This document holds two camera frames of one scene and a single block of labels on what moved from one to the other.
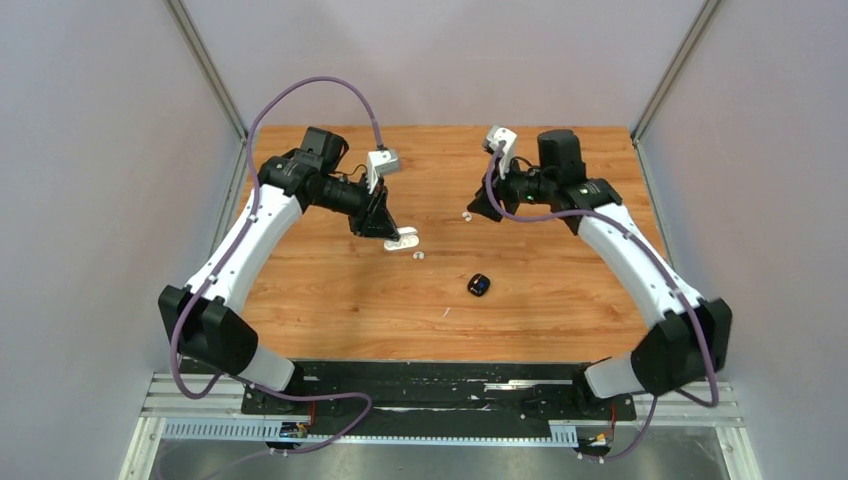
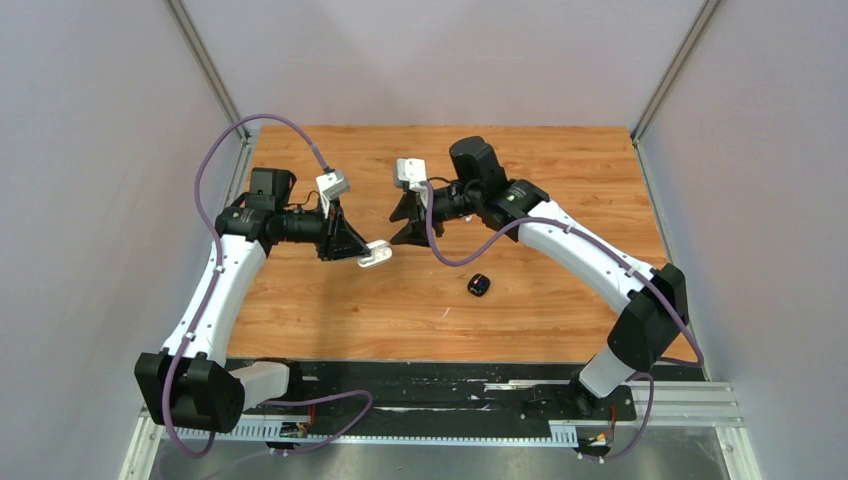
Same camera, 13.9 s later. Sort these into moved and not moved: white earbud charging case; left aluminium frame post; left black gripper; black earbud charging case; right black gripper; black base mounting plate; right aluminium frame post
Moved: white earbud charging case; left black gripper; right black gripper
Not moved: left aluminium frame post; black base mounting plate; right aluminium frame post; black earbud charging case
